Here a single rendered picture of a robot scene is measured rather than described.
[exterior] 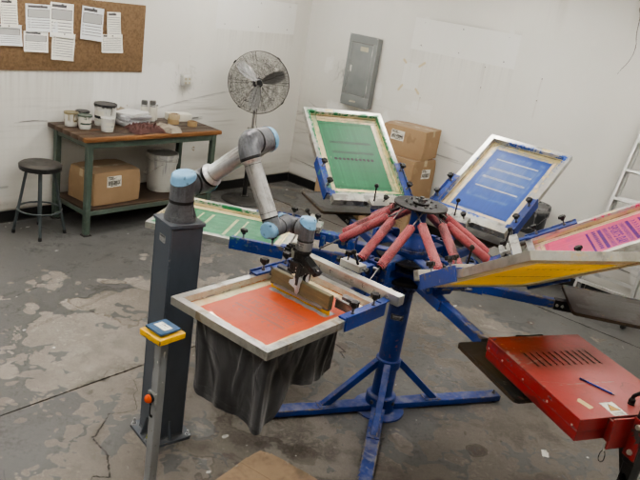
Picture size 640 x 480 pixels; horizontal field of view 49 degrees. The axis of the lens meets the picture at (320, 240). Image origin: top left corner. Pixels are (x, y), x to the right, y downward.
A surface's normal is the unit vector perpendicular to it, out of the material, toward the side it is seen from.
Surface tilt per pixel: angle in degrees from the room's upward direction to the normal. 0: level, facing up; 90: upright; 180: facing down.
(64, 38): 90
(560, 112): 90
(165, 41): 90
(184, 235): 90
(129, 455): 0
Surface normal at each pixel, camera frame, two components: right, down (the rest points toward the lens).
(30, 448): 0.15, -0.93
